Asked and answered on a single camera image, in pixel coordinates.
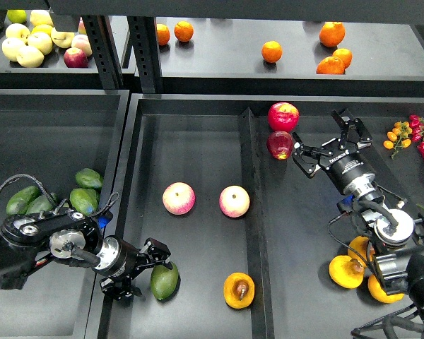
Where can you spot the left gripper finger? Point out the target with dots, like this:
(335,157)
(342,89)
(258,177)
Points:
(154,253)
(120,287)

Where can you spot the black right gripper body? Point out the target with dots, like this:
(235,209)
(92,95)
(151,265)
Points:
(346,167)

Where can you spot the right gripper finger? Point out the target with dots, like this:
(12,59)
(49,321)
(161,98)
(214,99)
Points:
(354,135)
(308,158)

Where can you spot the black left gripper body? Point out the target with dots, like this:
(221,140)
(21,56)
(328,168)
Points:
(119,259)

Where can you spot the green avocado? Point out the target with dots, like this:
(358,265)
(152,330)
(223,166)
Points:
(164,281)

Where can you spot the yellow pear with brown stem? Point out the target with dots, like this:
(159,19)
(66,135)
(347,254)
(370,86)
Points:
(238,290)

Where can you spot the yellow pear under arm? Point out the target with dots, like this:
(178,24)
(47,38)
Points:
(361,250)

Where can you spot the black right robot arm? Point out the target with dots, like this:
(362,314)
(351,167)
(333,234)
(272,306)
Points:
(394,252)

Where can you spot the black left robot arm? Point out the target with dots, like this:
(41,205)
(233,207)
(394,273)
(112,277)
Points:
(65,235)

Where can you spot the avocado middle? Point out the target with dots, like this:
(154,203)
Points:
(84,201)

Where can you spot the avocado top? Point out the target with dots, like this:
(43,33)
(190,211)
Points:
(89,179)

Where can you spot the yellow pear left in bin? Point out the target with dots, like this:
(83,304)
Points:
(346,271)

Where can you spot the avocado far left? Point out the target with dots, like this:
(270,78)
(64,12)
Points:
(20,201)

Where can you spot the pale yellow pear front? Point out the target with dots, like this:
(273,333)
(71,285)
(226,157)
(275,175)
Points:
(29,57)

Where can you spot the pale yellow pear right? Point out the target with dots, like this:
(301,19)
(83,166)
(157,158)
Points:
(62,39)

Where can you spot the pale yellow pear centre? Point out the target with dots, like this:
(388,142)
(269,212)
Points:
(40,40)

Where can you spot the pale yellow pear left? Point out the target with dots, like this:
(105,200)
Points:
(10,47)

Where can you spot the black slanted divider right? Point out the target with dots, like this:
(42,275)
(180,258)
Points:
(404,174)

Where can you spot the bright red apple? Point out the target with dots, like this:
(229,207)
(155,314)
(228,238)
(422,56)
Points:
(283,116)

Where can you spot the orange front right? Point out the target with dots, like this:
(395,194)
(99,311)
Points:
(331,65)

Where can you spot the orange cherry tomato bunch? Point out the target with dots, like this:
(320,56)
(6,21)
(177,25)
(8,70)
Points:
(398,138)

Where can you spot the pink apple left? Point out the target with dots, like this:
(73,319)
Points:
(179,198)

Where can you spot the pink apple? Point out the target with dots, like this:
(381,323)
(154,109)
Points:
(179,198)
(234,201)

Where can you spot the orange right small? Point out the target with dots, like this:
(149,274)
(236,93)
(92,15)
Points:
(345,55)

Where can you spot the red cherry tomato bunch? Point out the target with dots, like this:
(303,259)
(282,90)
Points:
(416,124)

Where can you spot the pink apple right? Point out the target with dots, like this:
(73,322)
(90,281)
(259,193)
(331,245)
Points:
(234,201)

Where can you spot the large orange top right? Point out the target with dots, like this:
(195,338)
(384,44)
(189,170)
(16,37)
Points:
(332,33)

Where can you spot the orange on shelf middle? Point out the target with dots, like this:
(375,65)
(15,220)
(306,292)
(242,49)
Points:
(271,51)

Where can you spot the orange on shelf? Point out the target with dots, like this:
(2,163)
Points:
(184,31)
(163,34)
(271,51)

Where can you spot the black tray divider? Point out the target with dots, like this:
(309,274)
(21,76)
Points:
(257,257)

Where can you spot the orange on shelf left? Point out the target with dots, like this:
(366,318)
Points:
(163,34)

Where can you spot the dark red shelf apple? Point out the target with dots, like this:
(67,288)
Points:
(75,58)

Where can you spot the pale pink peach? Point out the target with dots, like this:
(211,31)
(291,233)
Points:
(81,41)

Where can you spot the green lime on shelf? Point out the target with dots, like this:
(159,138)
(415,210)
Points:
(17,16)

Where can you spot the black shelf post right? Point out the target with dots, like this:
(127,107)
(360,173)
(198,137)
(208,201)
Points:
(144,40)

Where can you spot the black shelf post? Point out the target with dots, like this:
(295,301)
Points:
(144,40)
(105,55)

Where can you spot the black shelf post left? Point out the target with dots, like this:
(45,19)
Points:
(105,55)

